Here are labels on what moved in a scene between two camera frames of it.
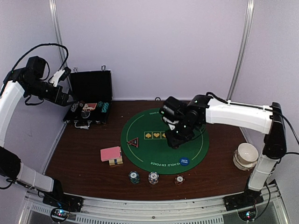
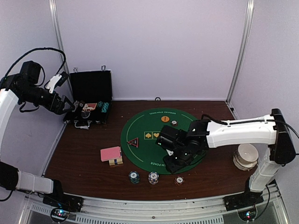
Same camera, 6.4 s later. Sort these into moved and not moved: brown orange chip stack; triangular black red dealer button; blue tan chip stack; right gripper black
Moved: right gripper black
Not moved: triangular black red dealer button; brown orange chip stack; blue tan chip stack
